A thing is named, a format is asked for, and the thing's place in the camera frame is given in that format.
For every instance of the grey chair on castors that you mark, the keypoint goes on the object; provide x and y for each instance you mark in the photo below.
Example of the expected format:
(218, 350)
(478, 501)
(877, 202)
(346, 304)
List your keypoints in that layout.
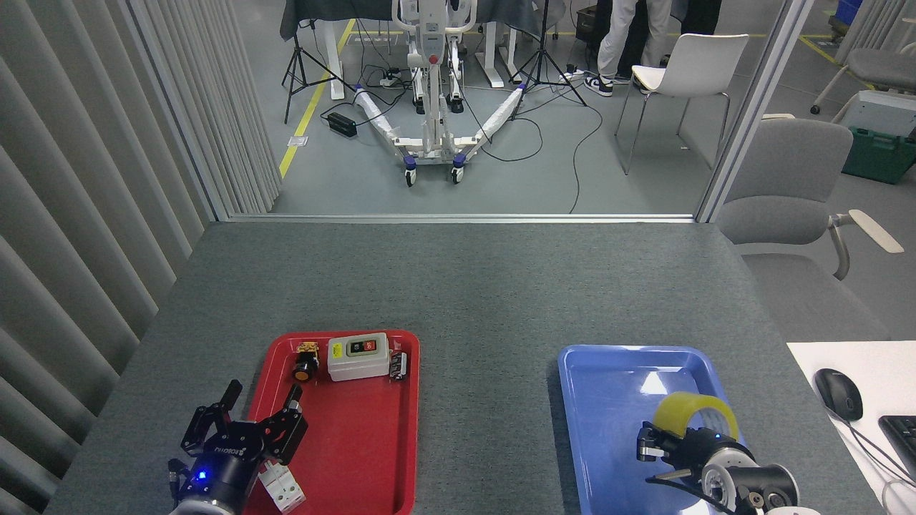
(884, 66)

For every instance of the yellow tape roll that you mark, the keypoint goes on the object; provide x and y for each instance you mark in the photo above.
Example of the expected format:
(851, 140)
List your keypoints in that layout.
(680, 409)

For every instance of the silver post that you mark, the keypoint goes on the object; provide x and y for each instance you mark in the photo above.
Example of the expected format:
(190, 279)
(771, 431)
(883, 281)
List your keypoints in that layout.
(753, 107)

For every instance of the grey office chair with armrest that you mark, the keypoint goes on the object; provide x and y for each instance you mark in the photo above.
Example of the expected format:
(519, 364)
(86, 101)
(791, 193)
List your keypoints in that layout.
(780, 179)

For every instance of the small black switch part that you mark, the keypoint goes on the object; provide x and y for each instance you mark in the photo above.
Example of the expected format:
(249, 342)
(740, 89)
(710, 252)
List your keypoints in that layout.
(398, 366)

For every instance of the red plastic tray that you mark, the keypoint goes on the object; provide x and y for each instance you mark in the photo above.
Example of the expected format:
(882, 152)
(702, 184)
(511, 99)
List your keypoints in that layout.
(358, 429)

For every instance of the blue bin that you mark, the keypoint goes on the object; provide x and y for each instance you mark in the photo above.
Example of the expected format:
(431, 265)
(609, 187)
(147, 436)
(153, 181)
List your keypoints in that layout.
(849, 11)

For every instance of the table with dark cloth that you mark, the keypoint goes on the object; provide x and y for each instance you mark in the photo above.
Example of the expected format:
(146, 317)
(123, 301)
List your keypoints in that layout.
(315, 11)

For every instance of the black tripod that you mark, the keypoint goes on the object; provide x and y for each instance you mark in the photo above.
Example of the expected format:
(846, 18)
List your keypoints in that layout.
(296, 54)
(544, 36)

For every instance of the white stand on wheels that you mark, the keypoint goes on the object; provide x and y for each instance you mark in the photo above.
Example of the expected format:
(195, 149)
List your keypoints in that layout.
(431, 32)

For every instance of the white desk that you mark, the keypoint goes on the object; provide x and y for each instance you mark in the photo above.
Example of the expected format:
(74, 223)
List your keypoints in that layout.
(880, 372)

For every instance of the white flat box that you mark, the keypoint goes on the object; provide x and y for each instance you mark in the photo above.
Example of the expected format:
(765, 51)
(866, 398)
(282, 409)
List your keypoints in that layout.
(887, 113)

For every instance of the white breaker block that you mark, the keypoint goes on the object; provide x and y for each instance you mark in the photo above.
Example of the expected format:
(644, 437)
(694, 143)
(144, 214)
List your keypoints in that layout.
(285, 492)

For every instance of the green plastic bin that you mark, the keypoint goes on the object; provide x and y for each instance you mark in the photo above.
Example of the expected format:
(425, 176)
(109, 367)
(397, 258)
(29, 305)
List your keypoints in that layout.
(876, 159)

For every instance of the black keyboard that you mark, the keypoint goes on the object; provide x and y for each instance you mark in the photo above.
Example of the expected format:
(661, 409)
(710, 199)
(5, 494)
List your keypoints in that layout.
(903, 440)

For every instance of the black computer mouse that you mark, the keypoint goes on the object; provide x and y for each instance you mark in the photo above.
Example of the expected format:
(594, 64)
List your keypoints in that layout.
(839, 393)

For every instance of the grey two-button switch box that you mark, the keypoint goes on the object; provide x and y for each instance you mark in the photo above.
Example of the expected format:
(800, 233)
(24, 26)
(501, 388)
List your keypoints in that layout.
(358, 365)

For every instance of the person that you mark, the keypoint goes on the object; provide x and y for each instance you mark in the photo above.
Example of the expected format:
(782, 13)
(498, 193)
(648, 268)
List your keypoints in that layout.
(698, 14)
(615, 43)

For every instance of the white plastic chair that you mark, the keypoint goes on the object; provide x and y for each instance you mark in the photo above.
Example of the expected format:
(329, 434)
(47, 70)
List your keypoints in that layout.
(705, 61)

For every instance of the black power strip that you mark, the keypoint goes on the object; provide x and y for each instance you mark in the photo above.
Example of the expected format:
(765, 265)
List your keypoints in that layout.
(342, 124)

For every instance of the blue plastic tray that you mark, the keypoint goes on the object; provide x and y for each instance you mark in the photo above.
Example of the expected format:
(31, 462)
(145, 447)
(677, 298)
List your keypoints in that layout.
(615, 386)

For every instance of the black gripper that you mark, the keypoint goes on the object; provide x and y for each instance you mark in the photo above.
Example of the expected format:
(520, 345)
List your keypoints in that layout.
(705, 447)
(222, 476)

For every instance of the black yellow push button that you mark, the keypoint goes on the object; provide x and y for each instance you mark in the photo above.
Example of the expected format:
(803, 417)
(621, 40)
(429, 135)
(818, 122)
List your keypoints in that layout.
(304, 370)

